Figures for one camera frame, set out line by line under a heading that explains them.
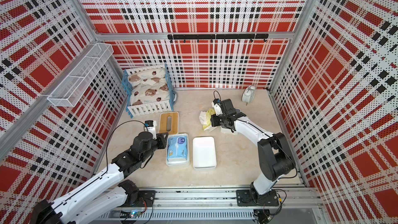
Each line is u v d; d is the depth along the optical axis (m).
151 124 0.70
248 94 1.04
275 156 0.46
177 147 0.86
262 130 0.52
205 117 0.94
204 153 0.89
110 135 1.04
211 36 0.89
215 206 0.72
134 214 0.69
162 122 0.96
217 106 0.82
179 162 0.84
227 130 0.98
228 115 0.70
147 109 1.03
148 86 1.11
